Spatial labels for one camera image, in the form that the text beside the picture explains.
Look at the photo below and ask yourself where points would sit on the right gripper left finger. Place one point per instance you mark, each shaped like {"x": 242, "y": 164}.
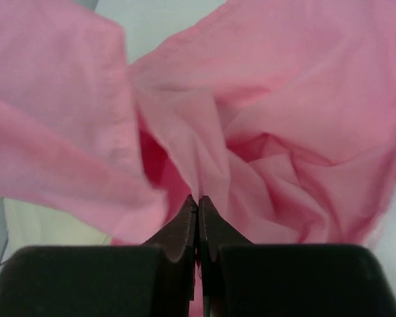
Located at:
{"x": 152, "y": 279}

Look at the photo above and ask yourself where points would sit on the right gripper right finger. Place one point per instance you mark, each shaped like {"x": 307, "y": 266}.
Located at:
{"x": 240, "y": 278}

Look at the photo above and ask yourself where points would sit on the cream pillow with bear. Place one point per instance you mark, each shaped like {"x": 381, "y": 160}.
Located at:
{"x": 32, "y": 225}

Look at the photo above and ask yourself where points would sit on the pink satin pillowcase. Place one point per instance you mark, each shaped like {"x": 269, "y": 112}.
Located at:
{"x": 283, "y": 113}

